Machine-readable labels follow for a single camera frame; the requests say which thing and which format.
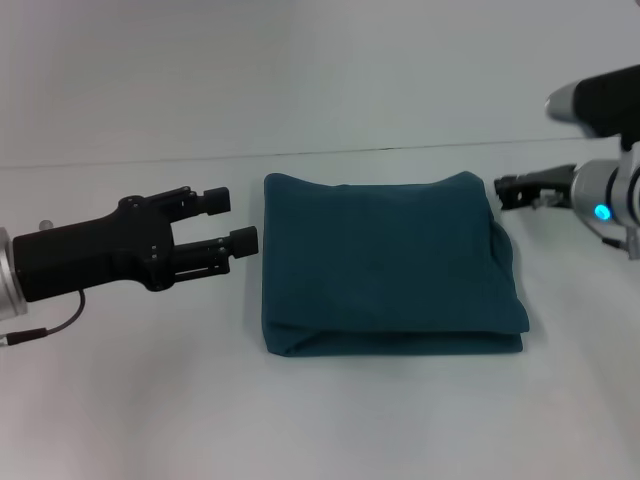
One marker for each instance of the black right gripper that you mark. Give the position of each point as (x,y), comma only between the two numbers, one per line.
(550,182)

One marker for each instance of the teal t-shirt with FREE print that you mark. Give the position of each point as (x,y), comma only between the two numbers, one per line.
(390,260)

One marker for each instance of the small silver plug stub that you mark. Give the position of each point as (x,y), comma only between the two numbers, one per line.
(46,225)

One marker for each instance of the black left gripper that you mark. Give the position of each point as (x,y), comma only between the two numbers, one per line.
(95,255)

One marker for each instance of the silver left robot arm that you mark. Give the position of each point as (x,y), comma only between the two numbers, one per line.
(10,280)

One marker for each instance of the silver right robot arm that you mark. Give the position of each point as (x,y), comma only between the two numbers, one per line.
(607,197)

